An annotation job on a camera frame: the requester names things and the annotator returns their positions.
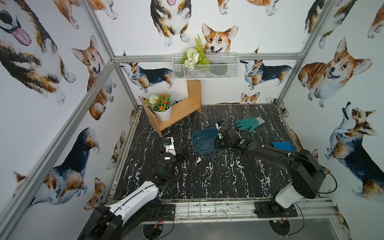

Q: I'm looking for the wooden shelf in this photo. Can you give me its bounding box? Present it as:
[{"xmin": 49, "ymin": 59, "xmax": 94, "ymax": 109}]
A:
[{"xmin": 143, "ymin": 80, "xmax": 202, "ymax": 138}]

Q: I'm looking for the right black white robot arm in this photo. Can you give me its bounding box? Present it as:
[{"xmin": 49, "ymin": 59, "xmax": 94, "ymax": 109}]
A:
[{"xmin": 215, "ymin": 121, "xmax": 326, "ymax": 210}]

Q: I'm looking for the teal plastic storage box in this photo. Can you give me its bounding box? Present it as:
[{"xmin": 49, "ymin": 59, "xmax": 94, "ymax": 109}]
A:
[{"xmin": 192, "ymin": 127, "xmax": 225, "ymax": 156}]

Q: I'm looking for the blue plastic dustpan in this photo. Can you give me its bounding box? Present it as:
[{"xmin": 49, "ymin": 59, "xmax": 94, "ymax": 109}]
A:
[{"xmin": 272, "ymin": 142, "xmax": 296, "ymax": 152}]

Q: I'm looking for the white wire basket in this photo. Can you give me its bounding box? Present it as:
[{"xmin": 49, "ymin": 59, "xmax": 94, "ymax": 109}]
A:
[{"xmin": 172, "ymin": 53, "xmax": 240, "ymax": 80}]

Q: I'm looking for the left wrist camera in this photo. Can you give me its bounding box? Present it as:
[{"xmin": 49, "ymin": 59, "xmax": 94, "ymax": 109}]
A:
[{"xmin": 164, "ymin": 137, "xmax": 176, "ymax": 157}]

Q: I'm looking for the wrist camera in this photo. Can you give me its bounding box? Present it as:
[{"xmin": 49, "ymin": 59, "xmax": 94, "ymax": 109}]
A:
[
  {"xmin": 164, "ymin": 137, "xmax": 176, "ymax": 157},
  {"xmin": 215, "ymin": 120, "xmax": 226, "ymax": 139}
]

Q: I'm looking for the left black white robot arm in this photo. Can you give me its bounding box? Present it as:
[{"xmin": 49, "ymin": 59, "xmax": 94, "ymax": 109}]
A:
[{"xmin": 78, "ymin": 153, "xmax": 187, "ymax": 240}]

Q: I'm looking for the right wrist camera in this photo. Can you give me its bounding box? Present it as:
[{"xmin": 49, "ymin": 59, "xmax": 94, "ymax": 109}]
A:
[{"xmin": 215, "ymin": 120, "xmax": 226, "ymax": 139}]

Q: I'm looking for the green work glove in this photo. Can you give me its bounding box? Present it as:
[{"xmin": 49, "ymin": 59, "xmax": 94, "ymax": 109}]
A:
[{"xmin": 236, "ymin": 117, "xmax": 265, "ymax": 133}]

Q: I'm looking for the white pot with flowers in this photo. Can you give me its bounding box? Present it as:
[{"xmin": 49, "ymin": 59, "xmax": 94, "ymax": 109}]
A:
[{"xmin": 143, "ymin": 92, "xmax": 172, "ymax": 122}]

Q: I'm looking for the green white artificial plant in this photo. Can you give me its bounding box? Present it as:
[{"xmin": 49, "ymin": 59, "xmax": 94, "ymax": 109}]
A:
[{"xmin": 180, "ymin": 35, "xmax": 210, "ymax": 70}]

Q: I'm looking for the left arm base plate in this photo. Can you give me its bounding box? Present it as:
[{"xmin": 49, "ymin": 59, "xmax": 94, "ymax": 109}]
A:
[{"xmin": 133, "ymin": 203, "xmax": 176, "ymax": 223}]

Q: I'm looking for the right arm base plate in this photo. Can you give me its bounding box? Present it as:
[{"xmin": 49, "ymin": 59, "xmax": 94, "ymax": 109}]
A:
[{"xmin": 254, "ymin": 201, "xmax": 298, "ymax": 219}]

